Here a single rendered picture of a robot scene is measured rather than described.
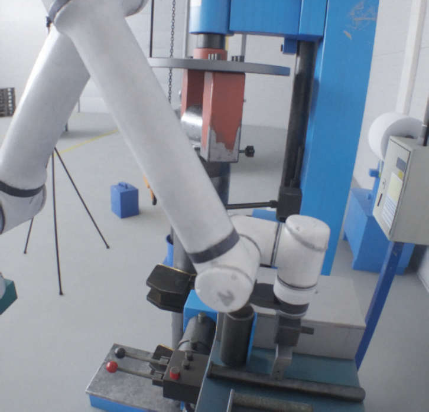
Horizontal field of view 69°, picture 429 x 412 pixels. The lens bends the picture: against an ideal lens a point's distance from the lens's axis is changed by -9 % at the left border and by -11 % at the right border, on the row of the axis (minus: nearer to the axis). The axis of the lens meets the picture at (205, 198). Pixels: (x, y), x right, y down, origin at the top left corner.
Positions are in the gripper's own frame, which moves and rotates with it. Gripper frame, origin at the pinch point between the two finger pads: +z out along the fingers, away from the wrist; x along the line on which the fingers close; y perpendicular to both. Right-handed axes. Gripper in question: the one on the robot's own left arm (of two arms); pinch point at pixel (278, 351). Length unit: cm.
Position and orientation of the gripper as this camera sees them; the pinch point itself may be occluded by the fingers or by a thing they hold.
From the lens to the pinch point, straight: 86.0
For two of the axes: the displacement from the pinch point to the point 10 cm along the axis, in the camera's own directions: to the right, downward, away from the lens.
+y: 9.7, 1.5, -1.7
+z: -0.8, 9.3, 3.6
